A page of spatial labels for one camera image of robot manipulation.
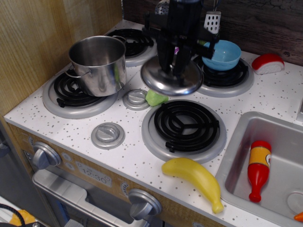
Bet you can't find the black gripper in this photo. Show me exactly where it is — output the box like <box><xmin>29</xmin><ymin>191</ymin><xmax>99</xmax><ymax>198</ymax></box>
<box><xmin>143</xmin><ymin>0</ymin><xmax>219</xmax><ymax>76</ymax></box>

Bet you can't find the stainless steel pot lid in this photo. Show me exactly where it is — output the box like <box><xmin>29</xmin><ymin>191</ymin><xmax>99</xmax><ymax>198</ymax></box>
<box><xmin>140</xmin><ymin>56</ymin><xmax>204</xmax><ymax>96</ymax></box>

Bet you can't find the purple striped toy ball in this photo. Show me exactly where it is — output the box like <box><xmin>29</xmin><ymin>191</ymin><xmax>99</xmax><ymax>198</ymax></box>
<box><xmin>174</xmin><ymin>46</ymin><xmax>179</xmax><ymax>55</ymax></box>

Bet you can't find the green toy can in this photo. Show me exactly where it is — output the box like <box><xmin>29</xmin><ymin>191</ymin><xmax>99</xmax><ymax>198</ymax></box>
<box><xmin>198</xmin><ymin>40</ymin><xmax>207</xmax><ymax>46</ymax></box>

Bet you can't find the back left black burner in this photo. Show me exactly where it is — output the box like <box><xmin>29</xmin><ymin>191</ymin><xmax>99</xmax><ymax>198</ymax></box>
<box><xmin>106</xmin><ymin>28</ymin><xmax>157</xmax><ymax>67</ymax></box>

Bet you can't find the black burner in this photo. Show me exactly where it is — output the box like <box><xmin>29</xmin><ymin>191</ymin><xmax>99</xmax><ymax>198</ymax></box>
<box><xmin>194</xmin><ymin>56</ymin><xmax>254</xmax><ymax>98</ymax></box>
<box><xmin>42</xmin><ymin>72</ymin><xmax>118</xmax><ymax>119</ymax></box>
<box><xmin>106</xmin><ymin>28</ymin><xmax>157</xmax><ymax>67</ymax></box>
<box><xmin>142</xmin><ymin>100</ymin><xmax>227</xmax><ymax>164</ymax></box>

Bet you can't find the hanging round strainer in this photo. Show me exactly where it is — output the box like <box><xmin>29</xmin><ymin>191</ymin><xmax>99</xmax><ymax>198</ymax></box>
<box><xmin>154</xmin><ymin>0</ymin><xmax>170</xmax><ymax>15</ymax></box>

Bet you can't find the hanging slotted spatula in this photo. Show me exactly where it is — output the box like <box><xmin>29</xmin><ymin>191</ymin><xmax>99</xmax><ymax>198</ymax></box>
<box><xmin>204</xmin><ymin>0</ymin><xmax>221</xmax><ymax>35</ymax></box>

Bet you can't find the blue plastic bowl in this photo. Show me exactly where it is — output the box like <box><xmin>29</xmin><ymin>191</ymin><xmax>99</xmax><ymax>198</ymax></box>
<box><xmin>202</xmin><ymin>40</ymin><xmax>241</xmax><ymax>71</ymax></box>

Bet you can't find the green toy lettuce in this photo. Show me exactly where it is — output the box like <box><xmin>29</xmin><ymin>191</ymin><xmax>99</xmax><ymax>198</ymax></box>
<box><xmin>145</xmin><ymin>89</ymin><xmax>169</xmax><ymax>106</ymax></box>

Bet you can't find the back right black burner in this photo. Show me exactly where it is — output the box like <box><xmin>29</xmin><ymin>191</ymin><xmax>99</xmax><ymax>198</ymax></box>
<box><xmin>194</xmin><ymin>56</ymin><xmax>254</xmax><ymax>98</ymax></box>

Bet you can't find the silver stovetop knob middle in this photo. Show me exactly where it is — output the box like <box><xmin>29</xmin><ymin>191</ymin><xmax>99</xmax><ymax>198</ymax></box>
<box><xmin>123</xmin><ymin>89</ymin><xmax>150</xmax><ymax>111</ymax></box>

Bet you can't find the silver stovetop knob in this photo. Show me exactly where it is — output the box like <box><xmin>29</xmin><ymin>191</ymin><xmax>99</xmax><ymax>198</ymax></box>
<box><xmin>91</xmin><ymin>122</ymin><xmax>125</xmax><ymax>149</ymax></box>
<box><xmin>123</xmin><ymin>89</ymin><xmax>150</xmax><ymax>111</ymax></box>

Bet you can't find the front right black burner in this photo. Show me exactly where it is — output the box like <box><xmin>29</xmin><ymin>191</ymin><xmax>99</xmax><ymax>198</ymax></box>
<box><xmin>142</xmin><ymin>100</ymin><xmax>227</xmax><ymax>164</ymax></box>

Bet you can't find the red white toy sushi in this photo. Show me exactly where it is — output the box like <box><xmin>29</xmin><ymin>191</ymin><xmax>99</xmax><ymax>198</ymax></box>
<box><xmin>251</xmin><ymin>53</ymin><xmax>285</xmax><ymax>75</ymax></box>

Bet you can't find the silver stovetop knob front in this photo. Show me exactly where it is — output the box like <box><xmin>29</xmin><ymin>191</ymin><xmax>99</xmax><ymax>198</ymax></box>
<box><xmin>91</xmin><ymin>122</ymin><xmax>125</xmax><ymax>149</ymax></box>

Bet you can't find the yellow toy banana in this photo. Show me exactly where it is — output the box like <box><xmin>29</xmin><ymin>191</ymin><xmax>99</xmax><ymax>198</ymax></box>
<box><xmin>161</xmin><ymin>157</ymin><xmax>224</xmax><ymax>214</ymax></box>

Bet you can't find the front left black burner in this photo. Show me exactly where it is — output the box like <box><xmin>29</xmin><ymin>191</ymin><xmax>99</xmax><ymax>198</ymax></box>
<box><xmin>42</xmin><ymin>72</ymin><xmax>118</xmax><ymax>119</ymax></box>

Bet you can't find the red toy ketchup bottle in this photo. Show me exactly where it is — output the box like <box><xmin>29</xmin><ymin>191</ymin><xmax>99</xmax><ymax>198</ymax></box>
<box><xmin>248</xmin><ymin>140</ymin><xmax>272</xmax><ymax>203</ymax></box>

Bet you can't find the silver oven knob right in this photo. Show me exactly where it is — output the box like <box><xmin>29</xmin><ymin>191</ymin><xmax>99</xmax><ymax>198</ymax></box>
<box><xmin>128</xmin><ymin>189</ymin><xmax>162</xmax><ymax>220</ymax></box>

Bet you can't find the silver oven knob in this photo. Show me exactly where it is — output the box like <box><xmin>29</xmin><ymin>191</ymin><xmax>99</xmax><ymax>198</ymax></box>
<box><xmin>128</xmin><ymin>189</ymin><xmax>162</xmax><ymax>220</ymax></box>
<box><xmin>33</xmin><ymin>141</ymin><xmax>62</xmax><ymax>170</ymax></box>

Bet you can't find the silver oven knob left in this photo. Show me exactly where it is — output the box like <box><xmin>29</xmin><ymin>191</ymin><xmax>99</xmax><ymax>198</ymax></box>
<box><xmin>33</xmin><ymin>141</ymin><xmax>62</xmax><ymax>170</ymax></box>

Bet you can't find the metal sink basin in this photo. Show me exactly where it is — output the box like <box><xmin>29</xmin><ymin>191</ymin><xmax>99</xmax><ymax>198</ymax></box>
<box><xmin>216</xmin><ymin>112</ymin><xmax>303</xmax><ymax>227</ymax></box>

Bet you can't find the orange toy carrot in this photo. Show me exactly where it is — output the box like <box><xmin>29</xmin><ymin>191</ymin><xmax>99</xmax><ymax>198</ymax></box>
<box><xmin>294</xmin><ymin>212</ymin><xmax>303</xmax><ymax>222</ymax></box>

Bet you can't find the yellow cloth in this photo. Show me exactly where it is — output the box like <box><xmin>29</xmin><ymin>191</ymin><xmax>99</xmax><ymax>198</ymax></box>
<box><xmin>9</xmin><ymin>210</ymin><xmax>36</xmax><ymax>226</ymax></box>

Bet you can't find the silver oven door handle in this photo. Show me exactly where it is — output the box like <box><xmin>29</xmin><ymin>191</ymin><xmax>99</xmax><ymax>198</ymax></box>
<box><xmin>33</xmin><ymin>170</ymin><xmax>150</xmax><ymax>227</ymax></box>

